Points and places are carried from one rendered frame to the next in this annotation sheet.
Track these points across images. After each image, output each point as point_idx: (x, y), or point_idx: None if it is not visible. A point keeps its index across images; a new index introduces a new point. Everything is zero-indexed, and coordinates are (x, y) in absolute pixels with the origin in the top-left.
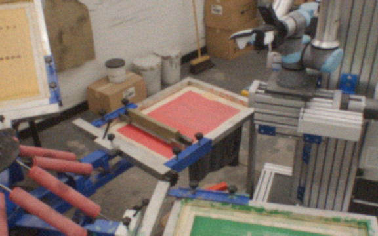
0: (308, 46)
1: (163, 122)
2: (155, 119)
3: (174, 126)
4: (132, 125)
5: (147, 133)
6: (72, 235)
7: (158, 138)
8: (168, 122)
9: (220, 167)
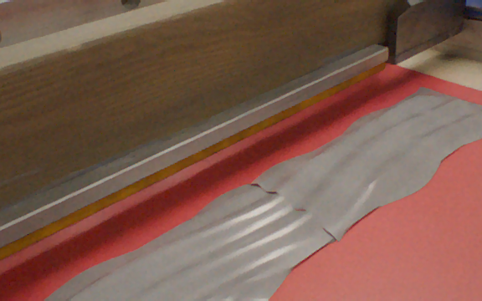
0: None
1: (448, 204)
2: None
3: (356, 299)
4: (373, 76)
5: (263, 130)
6: None
7: (166, 182)
8: (443, 242)
9: None
